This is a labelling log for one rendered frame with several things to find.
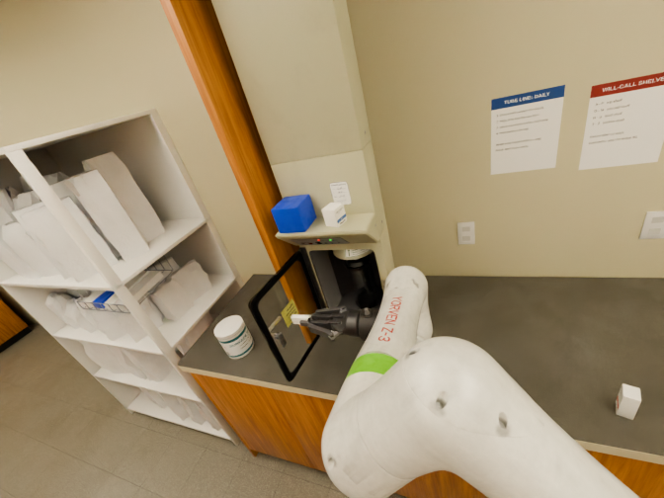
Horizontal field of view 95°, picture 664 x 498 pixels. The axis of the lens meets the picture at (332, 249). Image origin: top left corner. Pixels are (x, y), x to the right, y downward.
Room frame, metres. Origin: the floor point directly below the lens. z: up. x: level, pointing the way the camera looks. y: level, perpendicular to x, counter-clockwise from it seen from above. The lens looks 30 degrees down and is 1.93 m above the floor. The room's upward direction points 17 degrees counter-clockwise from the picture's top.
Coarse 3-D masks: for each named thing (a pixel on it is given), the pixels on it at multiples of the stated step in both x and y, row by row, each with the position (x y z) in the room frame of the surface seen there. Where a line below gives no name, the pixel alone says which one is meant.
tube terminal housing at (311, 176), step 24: (288, 168) 1.00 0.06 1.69; (312, 168) 0.96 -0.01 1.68; (336, 168) 0.92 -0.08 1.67; (360, 168) 0.89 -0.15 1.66; (288, 192) 1.02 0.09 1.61; (312, 192) 0.97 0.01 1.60; (360, 192) 0.90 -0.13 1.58; (384, 216) 0.97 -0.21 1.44; (384, 240) 0.92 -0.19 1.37; (384, 264) 0.88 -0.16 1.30
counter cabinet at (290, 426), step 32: (224, 384) 1.02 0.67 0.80; (224, 416) 1.11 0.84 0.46; (256, 416) 0.99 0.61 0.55; (288, 416) 0.89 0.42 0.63; (320, 416) 0.80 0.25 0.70; (256, 448) 1.08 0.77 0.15; (288, 448) 0.95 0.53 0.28; (320, 448) 0.84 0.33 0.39; (416, 480) 0.63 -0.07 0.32; (448, 480) 0.56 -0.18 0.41; (640, 480) 0.31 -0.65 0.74
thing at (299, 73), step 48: (240, 0) 0.99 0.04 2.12; (288, 0) 0.93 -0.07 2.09; (336, 0) 0.90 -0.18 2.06; (240, 48) 1.01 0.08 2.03; (288, 48) 0.95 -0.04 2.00; (336, 48) 0.89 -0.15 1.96; (288, 96) 0.97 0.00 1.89; (336, 96) 0.90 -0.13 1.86; (288, 144) 0.99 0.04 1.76; (336, 144) 0.91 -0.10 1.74
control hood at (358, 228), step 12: (348, 216) 0.90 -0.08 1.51; (360, 216) 0.88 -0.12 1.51; (372, 216) 0.85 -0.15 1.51; (312, 228) 0.89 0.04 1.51; (324, 228) 0.87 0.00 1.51; (336, 228) 0.84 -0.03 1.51; (348, 228) 0.82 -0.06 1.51; (360, 228) 0.80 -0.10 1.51; (372, 228) 0.82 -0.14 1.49; (288, 240) 0.95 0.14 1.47; (348, 240) 0.87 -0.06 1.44; (360, 240) 0.85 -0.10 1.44; (372, 240) 0.84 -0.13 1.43
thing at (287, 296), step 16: (288, 272) 0.93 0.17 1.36; (272, 288) 0.85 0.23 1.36; (288, 288) 0.90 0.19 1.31; (304, 288) 0.97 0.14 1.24; (272, 304) 0.83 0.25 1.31; (288, 304) 0.88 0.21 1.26; (304, 304) 0.94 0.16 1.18; (256, 320) 0.76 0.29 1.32; (272, 320) 0.81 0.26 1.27; (288, 320) 0.85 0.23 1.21; (272, 336) 0.78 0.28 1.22; (288, 336) 0.83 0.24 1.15; (304, 336) 0.89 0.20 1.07; (272, 352) 0.77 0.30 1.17; (288, 352) 0.81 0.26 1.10; (304, 352) 0.86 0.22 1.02; (288, 368) 0.78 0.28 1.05
